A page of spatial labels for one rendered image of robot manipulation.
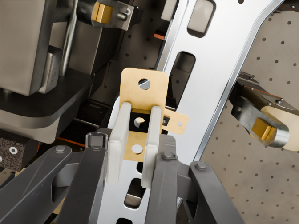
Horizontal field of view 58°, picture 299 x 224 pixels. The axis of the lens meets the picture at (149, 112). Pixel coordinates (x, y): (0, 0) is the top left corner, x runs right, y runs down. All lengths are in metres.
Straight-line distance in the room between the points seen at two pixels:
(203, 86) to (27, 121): 0.28
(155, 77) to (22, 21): 0.14
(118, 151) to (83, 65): 0.36
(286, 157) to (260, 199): 0.16
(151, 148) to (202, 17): 0.33
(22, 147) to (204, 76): 0.30
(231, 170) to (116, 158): 0.76
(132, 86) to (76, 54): 0.30
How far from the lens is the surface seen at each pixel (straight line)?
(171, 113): 0.47
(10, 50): 0.30
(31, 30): 0.28
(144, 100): 0.22
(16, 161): 0.46
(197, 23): 0.46
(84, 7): 0.35
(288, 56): 0.82
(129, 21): 0.46
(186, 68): 0.58
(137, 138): 0.24
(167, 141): 0.18
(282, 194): 1.00
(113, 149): 0.16
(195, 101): 0.47
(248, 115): 0.46
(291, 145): 0.49
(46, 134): 0.44
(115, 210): 0.59
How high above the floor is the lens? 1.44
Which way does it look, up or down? 70 degrees down
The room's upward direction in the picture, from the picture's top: 171 degrees counter-clockwise
